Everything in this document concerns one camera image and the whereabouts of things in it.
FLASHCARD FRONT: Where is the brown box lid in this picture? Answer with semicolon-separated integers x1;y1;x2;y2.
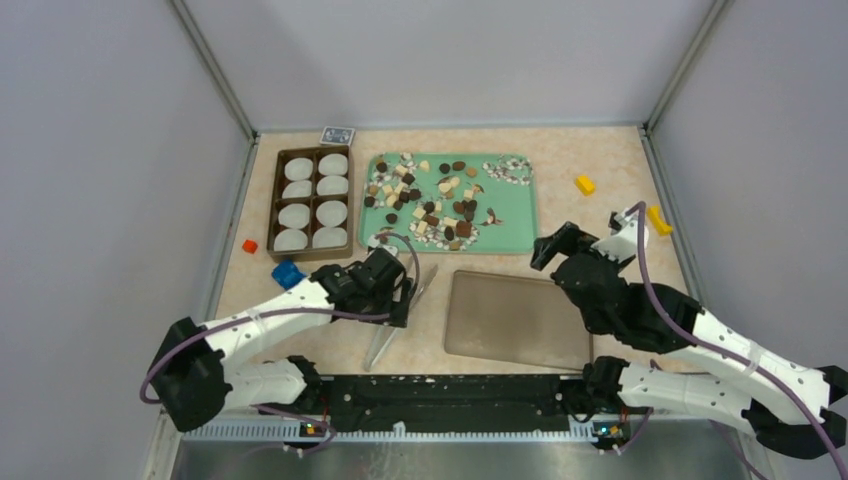
444;270;593;371

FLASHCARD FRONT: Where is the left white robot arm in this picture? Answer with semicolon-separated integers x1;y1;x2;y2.
139;248;421;432

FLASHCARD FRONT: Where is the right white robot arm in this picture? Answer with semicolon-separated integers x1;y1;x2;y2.
531;211;847;460

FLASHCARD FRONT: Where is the brown rectangular chocolate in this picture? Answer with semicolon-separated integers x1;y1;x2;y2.
455;221;473;238

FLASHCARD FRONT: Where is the brown chocolate box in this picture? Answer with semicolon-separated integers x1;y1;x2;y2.
266;146;354;263

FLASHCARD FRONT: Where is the yellow block far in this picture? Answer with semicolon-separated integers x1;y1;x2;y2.
575;175;596;196

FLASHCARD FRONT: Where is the blue small block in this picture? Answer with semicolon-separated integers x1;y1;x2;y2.
271;259;307;290

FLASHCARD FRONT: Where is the green floral tray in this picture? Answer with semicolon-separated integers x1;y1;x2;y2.
357;152;539;255

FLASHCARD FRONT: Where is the red small block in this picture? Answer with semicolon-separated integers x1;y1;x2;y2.
241;239;259;254

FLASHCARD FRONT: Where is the blue playing card deck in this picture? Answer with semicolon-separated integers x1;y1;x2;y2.
319;126;356;146

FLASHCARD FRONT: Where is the yellow block near wall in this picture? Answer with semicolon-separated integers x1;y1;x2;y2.
646;205;673;237

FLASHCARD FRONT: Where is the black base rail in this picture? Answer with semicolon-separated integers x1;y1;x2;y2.
261;374;624;433

